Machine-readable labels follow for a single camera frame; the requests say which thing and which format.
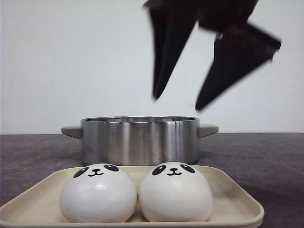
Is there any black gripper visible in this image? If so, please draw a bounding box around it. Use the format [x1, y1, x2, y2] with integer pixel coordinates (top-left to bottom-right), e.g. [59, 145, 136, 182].
[143, 0, 282, 111]

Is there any panda bun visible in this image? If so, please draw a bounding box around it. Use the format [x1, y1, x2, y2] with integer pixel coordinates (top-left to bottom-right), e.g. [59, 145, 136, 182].
[139, 162, 213, 222]
[59, 163, 138, 223]

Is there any stainless steel steamer pot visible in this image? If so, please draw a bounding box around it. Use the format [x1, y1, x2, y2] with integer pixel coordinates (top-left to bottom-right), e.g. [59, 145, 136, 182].
[61, 116, 219, 166]

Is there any beige plastic tray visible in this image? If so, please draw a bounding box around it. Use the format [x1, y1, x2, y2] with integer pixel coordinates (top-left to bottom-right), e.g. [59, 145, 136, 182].
[0, 165, 264, 228]

